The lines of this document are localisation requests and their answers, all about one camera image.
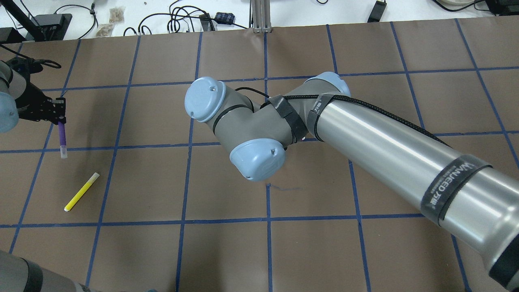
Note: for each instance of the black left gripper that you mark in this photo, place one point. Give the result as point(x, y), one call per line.
point(33, 102)

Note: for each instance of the purple highlighter pen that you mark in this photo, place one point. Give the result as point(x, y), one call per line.
point(62, 140)

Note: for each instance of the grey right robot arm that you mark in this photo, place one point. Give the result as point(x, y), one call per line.
point(459, 192)

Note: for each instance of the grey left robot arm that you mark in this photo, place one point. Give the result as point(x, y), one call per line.
point(15, 75)

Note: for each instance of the black power adapter box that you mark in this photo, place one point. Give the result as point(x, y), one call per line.
point(53, 26)

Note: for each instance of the yellow highlighter pen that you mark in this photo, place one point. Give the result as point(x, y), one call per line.
point(77, 197)

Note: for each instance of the aluminium frame post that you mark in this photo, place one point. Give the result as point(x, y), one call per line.
point(260, 20)

